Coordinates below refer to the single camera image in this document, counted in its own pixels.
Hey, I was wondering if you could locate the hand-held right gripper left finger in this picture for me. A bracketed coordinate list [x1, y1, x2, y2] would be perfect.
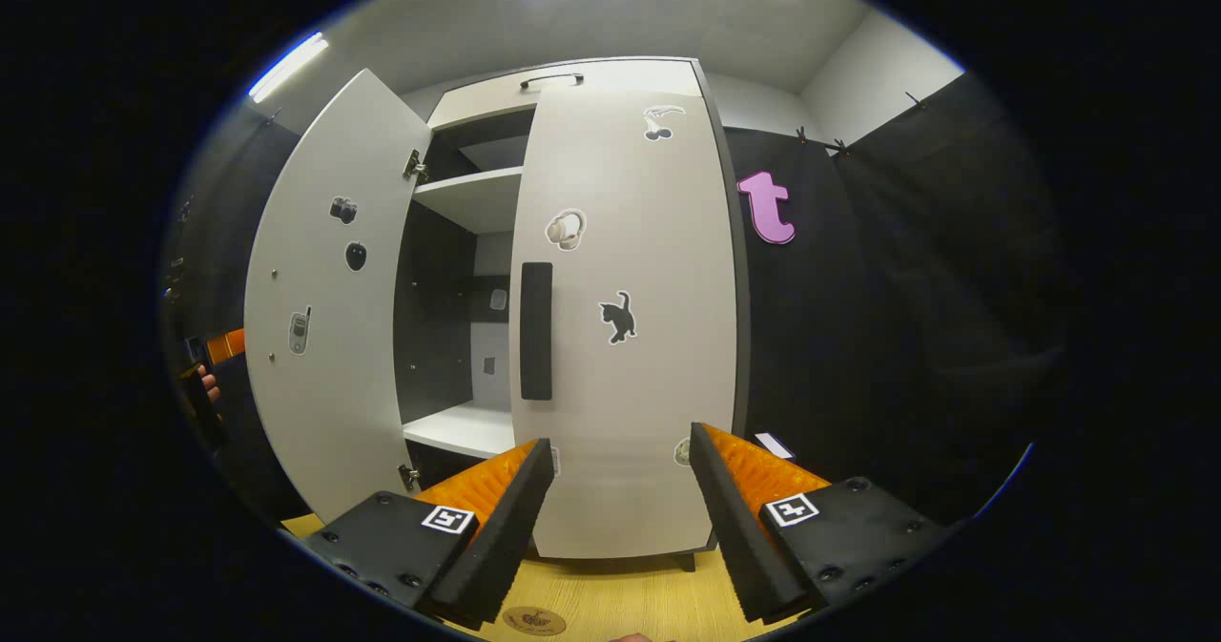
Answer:
[303, 437, 556, 632]

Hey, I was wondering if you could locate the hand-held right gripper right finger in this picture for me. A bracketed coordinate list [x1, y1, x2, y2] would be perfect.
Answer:
[689, 421, 960, 624]

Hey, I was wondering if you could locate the white door with cat sticker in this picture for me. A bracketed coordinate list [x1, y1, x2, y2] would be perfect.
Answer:
[507, 84, 740, 562]

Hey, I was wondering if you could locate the round wooden coaster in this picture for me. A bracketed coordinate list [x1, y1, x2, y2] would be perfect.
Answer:
[502, 606, 568, 636]

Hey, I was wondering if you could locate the white open cabinet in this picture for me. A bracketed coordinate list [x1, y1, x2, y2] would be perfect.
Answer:
[396, 55, 755, 571]

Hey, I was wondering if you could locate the long ceiling light strip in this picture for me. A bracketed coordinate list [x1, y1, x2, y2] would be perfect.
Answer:
[248, 31, 330, 104]

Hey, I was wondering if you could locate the white cabinet drawer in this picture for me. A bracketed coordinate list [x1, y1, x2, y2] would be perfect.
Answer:
[426, 58, 705, 131]

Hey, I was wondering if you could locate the black door handle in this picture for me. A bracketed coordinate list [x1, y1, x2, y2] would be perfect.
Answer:
[520, 261, 555, 402]

